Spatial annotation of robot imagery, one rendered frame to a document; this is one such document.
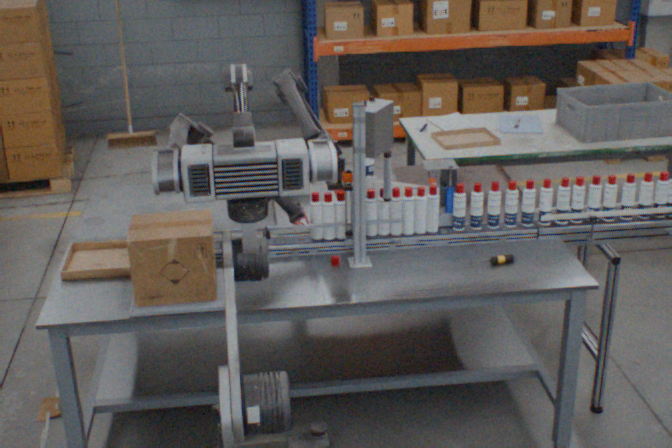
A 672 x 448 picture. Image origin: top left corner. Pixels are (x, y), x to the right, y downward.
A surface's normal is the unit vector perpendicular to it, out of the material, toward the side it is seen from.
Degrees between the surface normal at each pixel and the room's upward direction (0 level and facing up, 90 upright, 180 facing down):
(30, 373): 0
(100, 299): 0
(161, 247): 90
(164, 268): 90
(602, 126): 90
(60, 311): 0
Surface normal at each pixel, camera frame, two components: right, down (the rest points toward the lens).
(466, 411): -0.02, -0.92
